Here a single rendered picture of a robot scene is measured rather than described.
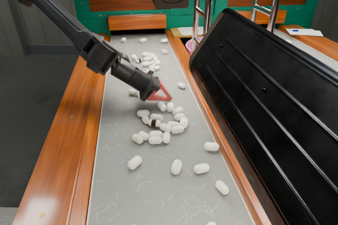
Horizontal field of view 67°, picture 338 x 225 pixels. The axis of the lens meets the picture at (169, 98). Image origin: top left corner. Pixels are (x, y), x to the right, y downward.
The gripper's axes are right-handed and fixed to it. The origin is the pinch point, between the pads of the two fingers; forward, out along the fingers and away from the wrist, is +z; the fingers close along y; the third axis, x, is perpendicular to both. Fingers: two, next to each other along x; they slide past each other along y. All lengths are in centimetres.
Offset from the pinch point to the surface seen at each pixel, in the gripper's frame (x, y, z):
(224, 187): -3.4, -35.8, 4.5
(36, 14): 93, 255, -75
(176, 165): 1.5, -29.0, -2.3
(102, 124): 13.8, -8.4, -14.6
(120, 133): 10.8, -13.2, -10.7
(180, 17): -17, 72, 9
